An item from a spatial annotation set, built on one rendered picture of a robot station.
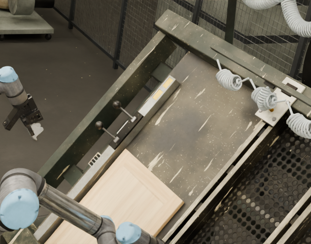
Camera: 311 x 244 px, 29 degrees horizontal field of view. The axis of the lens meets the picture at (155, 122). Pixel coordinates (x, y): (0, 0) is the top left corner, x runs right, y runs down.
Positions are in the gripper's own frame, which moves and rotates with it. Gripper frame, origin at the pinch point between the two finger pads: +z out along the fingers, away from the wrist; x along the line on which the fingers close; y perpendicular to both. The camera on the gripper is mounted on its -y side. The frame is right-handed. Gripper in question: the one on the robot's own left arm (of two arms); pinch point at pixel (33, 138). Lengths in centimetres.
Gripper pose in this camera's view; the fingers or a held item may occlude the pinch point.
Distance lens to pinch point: 265.6
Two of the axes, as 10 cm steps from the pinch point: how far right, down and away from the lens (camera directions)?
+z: 2.6, 7.4, 6.1
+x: -4.7, -4.6, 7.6
